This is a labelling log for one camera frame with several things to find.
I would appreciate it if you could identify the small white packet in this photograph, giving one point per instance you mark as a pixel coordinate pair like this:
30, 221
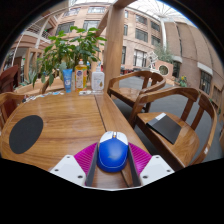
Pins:
85, 92

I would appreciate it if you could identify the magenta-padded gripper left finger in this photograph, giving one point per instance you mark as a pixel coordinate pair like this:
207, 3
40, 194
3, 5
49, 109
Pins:
68, 168

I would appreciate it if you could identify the spiky agave plant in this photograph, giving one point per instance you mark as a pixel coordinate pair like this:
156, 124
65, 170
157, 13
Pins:
31, 77

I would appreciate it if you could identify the blue and white computer mouse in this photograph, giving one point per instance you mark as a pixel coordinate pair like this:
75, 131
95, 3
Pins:
112, 155

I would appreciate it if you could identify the white statue on plinth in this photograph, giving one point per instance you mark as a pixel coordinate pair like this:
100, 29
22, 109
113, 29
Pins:
152, 60

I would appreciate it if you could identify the dark red wooden pedestal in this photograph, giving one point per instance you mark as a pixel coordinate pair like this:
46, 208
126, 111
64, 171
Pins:
7, 80

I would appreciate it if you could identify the round black mouse pad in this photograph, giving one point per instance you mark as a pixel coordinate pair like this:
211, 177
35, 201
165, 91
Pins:
26, 134

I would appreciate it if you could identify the wooden armchair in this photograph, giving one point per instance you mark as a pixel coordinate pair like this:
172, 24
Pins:
128, 93
8, 103
45, 87
170, 146

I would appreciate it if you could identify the blue squeeze tube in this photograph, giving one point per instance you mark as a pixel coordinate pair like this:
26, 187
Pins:
67, 81

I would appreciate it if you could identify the yellow flowering plant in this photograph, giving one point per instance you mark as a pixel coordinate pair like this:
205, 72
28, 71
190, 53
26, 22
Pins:
182, 82

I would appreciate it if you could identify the green plant in white pot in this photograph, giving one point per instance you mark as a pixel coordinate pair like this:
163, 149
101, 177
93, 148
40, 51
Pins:
66, 46

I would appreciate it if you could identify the yellow liquid bottle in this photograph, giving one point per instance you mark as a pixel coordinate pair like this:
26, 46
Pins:
80, 78

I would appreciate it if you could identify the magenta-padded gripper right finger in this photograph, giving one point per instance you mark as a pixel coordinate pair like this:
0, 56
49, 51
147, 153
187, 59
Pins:
156, 168

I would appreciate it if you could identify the white pump bottle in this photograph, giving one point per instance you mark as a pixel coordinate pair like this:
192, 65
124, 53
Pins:
98, 81

